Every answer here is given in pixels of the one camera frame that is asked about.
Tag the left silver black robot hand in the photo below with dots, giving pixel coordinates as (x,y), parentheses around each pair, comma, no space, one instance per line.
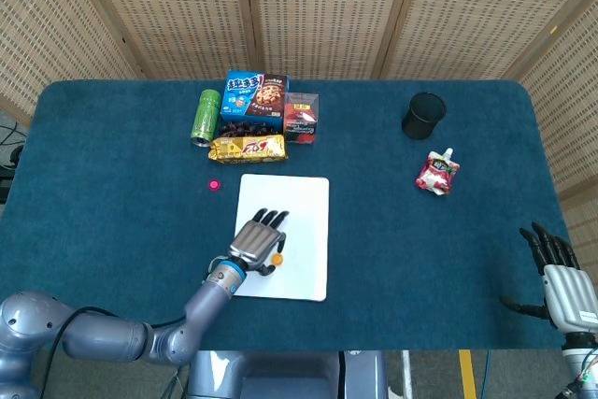
(254,242)

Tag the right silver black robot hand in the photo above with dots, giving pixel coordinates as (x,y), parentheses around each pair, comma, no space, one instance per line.
(572,301)

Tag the orange token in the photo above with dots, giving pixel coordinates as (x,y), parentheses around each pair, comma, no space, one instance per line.
(278,258)

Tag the pink token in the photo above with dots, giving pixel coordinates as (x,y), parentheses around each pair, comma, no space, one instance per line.
(214,185)

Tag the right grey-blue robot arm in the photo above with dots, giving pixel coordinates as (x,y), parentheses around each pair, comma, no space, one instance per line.
(579,364)

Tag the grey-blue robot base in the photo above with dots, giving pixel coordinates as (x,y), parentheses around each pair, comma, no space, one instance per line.
(261,375)

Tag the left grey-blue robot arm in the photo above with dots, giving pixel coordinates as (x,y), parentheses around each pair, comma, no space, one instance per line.
(107,337)

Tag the white magnetic board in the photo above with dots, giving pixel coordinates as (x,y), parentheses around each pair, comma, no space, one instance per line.
(306,212)

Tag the yellow biscuit pack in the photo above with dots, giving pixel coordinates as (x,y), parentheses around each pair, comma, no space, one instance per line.
(247,149)

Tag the dark snack bag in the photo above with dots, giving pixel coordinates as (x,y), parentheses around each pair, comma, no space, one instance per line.
(243,128)

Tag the yellow floor tape strip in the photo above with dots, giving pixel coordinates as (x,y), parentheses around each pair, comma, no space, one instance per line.
(467,373)

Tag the red black latte box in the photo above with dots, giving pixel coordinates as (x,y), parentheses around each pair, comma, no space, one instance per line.
(301,118)

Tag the green drink can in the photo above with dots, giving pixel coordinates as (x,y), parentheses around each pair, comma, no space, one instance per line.
(205,118)

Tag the blue brown cookie box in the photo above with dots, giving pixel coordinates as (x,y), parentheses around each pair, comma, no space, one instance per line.
(252,95)

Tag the blue table cloth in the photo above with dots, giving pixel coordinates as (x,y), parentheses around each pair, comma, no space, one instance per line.
(117,184)

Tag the white table leg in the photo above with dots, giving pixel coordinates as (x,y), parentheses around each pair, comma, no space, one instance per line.
(407,373)

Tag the red white jelly pouch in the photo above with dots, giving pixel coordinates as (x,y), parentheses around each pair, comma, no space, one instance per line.
(437,175)

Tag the black mesh pen cup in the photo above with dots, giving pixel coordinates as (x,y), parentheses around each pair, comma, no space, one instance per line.
(422,118)

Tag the woven bamboo folding screen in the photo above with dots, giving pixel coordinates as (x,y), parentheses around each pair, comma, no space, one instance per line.
(327,11)

